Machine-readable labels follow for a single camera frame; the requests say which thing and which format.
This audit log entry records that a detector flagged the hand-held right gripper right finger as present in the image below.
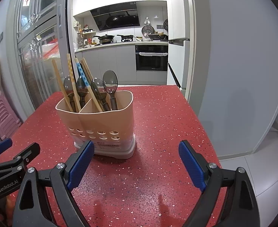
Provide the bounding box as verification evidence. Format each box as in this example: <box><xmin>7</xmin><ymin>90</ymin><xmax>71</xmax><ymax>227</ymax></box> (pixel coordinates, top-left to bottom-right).
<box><xmin>179</xmin><ymin>140</ymin><xmax>260</xmax><ymax>227</ymax></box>

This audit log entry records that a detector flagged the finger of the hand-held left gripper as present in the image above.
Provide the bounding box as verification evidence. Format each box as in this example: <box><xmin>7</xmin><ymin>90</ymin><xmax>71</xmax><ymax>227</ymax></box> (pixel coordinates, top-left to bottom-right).
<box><xmin>0</xmin><ymin>142</ymin><xmax>40</xmax><ymax>179</ymax></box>
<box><xmin>0</xmin><ymin>138</ymin><xmax>13</xmax><ymax>163</ymax></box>

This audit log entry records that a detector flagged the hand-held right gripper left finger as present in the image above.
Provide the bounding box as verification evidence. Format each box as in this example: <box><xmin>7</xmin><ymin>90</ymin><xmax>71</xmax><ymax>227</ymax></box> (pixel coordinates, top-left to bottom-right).
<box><xmin>12</xmin><ymin>140</ymin><xmax>95</xmax><ymax>227</ymax></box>

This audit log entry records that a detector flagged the beige plastic cutlery holder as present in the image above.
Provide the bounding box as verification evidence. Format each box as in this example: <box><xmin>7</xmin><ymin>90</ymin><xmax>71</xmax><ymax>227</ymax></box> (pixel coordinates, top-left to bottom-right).
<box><xmin>56</xmin><ymin>90</ymin><xmax>136</xmax><ymax>159</ymax></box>

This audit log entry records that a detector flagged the transparent grey plastic spoon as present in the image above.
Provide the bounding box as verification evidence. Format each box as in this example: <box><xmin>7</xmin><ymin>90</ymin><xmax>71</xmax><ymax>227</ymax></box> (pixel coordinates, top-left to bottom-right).
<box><xmin>102</xmin><ymin>70</ymin><xmax>119</xmax><ymax>111</ymax></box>
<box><xmin>63</xmin><ymin>76</ymin><xmax>77</xmax><ymax>112</ymax></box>
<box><xmin>76</xmin><ymin>76</ymin><xmax>90</xmax><ymax>110</ymax></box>
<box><xmin>90</xmin><ymin>78</ymin><xmax>111</xmax><ymax>112</ymax></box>

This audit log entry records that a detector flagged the plain light wooden chopstick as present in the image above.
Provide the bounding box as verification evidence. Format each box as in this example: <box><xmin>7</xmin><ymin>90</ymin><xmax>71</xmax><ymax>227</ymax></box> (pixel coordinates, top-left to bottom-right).
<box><xmin>52</xmin><ymin>59</ymin><xmax>74</xmax><ymax>113</ymax></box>

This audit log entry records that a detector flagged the blue patterned wooden chopstick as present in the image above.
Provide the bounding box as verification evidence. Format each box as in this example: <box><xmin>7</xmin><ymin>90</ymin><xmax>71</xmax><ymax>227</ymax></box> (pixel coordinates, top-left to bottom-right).
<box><xmin>74</xmin><ymin>58</ymin><xmax>105</xmax><ymax>112</ymax></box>

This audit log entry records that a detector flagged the yellow patterned wooden chopstick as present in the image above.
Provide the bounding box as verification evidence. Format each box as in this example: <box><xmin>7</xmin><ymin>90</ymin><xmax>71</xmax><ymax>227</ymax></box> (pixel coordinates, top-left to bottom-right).
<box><xmin>67</xmin><ymin>53</ymin><xmax>81</xmax><ymax>113</ymax></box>

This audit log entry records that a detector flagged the stack of pink plastic stools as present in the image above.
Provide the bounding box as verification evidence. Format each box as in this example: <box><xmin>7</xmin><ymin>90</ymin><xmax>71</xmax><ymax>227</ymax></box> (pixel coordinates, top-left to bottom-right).
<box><xmin>0</xmin><ymin>92</ymin><xmax>23</xmax><ymax>140</ymax></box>

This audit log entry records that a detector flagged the grey kitchen counter cabinet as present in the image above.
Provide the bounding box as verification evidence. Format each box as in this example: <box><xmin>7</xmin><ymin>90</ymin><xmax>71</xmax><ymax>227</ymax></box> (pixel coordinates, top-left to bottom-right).
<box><xmin>74</xmin><ymin>41</ymin><xmax>169</xmax><ymax>86</ymax></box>

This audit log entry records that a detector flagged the glass sliding door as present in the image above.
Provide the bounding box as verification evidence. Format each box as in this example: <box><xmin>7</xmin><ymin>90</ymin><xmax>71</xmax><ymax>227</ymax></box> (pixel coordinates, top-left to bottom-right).
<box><xmin>6</xmin><ymin>0</ymin><xmax>74</xmax><ymax>111</ymax></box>

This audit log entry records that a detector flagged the black built-in oven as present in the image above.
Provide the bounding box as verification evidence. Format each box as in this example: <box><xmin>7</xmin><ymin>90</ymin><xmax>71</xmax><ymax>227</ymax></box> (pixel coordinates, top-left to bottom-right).
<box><xmin>135</xmin><ymin>45</ymin><xmax>169</xmax><ymax>72</ymax></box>

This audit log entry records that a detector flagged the black wok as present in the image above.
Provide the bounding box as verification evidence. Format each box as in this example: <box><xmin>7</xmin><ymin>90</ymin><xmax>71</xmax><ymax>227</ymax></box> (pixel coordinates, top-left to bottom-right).
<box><xmin>93</xmin><ymin>34</ymin><xmax>115</xmax><ymax>44</ymax></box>

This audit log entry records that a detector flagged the condiment bottle rack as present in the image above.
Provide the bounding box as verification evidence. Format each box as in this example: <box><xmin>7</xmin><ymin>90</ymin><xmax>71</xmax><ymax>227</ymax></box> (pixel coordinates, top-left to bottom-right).
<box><xmin>76</xmin><ymin>21</ymin><xmax>97</xmax><ymax>48</ymax></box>

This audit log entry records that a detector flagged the black frying pan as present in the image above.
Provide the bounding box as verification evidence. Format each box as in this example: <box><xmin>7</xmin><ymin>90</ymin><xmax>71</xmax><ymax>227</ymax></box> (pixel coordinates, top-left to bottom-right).
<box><xmin>116</xmin><ymin>34</ymin><xmax>134</xmax><ymax>42</ymax></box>

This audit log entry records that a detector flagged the dark wok with food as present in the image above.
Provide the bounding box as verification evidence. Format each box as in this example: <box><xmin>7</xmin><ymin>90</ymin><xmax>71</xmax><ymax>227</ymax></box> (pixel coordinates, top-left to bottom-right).
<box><xmin>148</xmin><ymin>32</ymin><xmax>168</xmax><ymax>41</ymax></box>

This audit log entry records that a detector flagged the small grey table fan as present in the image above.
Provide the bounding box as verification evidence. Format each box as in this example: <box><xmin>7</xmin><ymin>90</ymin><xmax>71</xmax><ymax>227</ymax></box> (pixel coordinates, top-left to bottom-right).
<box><xmin>141</xmin><ymin>25</ymin><xmax>155</xmax><ymax>37</ymax></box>

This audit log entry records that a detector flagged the white refrigerator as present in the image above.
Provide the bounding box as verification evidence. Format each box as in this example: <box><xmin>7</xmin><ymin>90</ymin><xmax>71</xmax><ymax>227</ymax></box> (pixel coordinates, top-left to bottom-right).
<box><xmin>166</xmin><ymin>0</ymin><xmax>192</xmax><ymax>91</ymax></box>

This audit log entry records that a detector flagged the black range hood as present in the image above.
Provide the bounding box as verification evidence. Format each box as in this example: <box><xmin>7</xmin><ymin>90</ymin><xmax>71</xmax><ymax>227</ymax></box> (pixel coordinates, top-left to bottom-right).
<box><xmin>90</xmin><ymin>2</ymin><xmax>140</xmax><ymax>31</ymax></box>

